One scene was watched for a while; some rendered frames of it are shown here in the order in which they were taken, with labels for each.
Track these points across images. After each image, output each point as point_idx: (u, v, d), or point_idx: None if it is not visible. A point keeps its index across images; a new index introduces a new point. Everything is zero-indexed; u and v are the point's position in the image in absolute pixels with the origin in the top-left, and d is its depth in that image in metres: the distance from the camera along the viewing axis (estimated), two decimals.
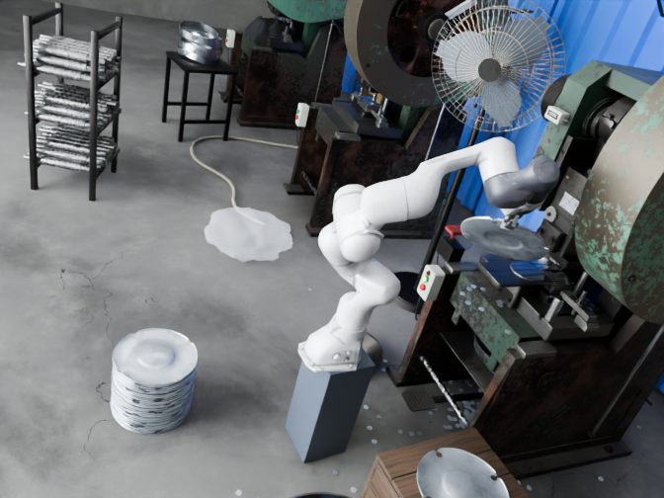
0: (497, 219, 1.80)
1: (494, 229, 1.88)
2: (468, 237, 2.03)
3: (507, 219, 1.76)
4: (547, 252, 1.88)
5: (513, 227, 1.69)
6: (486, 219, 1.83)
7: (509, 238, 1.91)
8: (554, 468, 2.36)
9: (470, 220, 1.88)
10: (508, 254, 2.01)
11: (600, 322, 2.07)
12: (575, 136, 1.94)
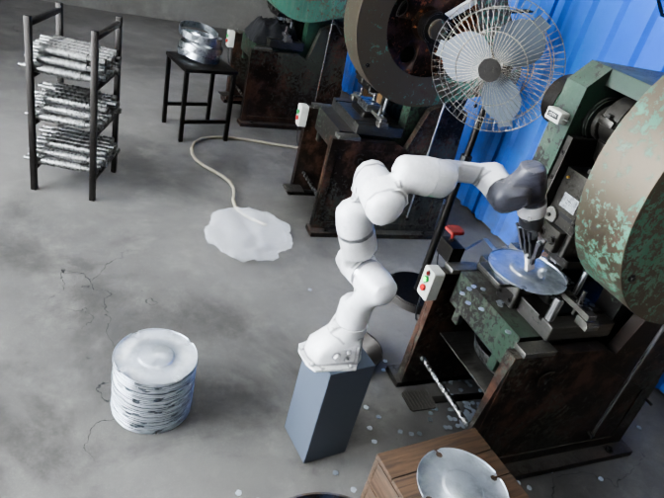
0: (527, 290, 1.99)
1: (521, 277, 2.06)
2: (493, 250, 2.18)
3: None
4: (565, 278, 2.12)
5: (519, 235, 1.90)
6: (517, 285, 2.01)
7: (533, 272, 2.10)
8: (554, 468, 2.36)
9: (501, 275, 2.04)
10: None
11: (600, 322, 2.07)
12: (575, 136, 1.94)
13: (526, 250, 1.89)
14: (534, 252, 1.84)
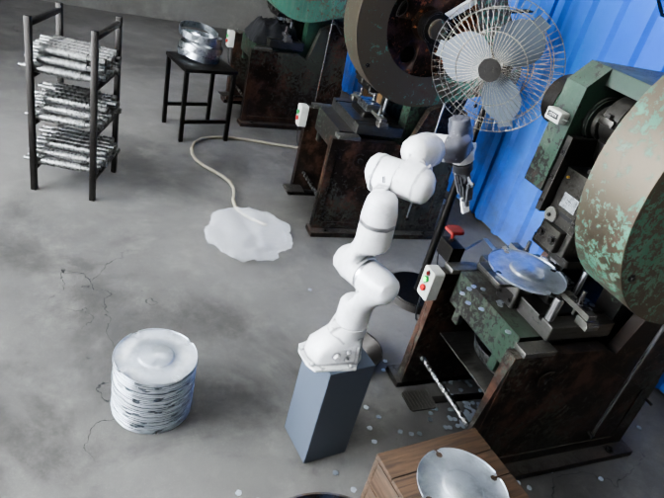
0: (553, 268, 2.18)
1: (542, 273, 2.12)
2: (540, 292, 1.98)
3: None
4: (495, 249, 2.19)
5: (456, 182, 2.25)
6: (557, 274, 2.14)
7: (524, 266, 2.12)
8: (554, 468, 2.36)
9: (562, 284, 2.09)
10: (504, 273, 2.06)
11: (600, 322, 2.07)
12: (575, 136, 1.94)
13: (460, 194, 2.25)
14: (465, 195, 2.20)
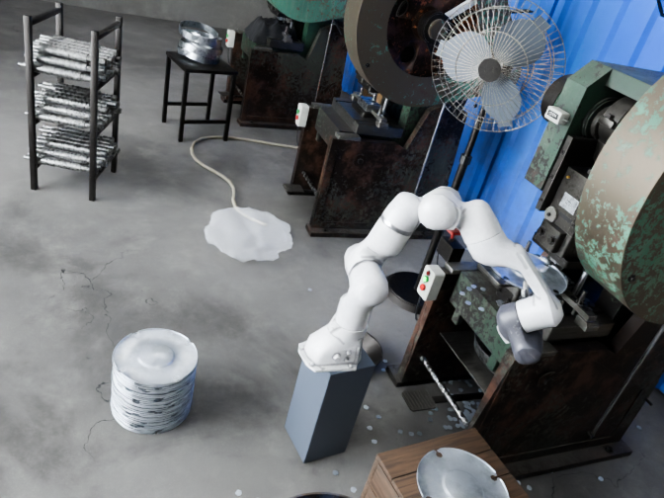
0: None
1: None
2: (558, 270, 2.16)
3: (523, 293, 1.97)
4: (516, 285, 1.99)
5: None
6: None
7: None
8: (554, 468, 2.36)
9: None
10: (552, 288, 2.05)
11: (600, 322, 2.07)
12: (575, 136, 1.94)
13: None
14: None
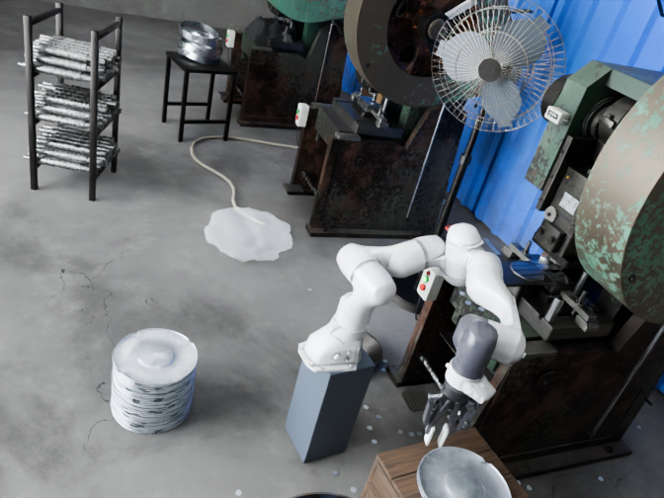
0: (481, 459, 1.86)
1: (478, 478, 1.79)
2: None
3: (445, 432, 1.62)
4: (420, 464, 1.78)
5: (464, 414, 1.61)
6: (490, 468, 1.84)
7: (459, 480, 1.76)
8: (554, 468, 2.36)
9: (503, 486, 1.79)
10: None
11: (600, 322, 2.07)
12: (575, 136, 1.94)
13: (449, 420, 1.63)
14: None
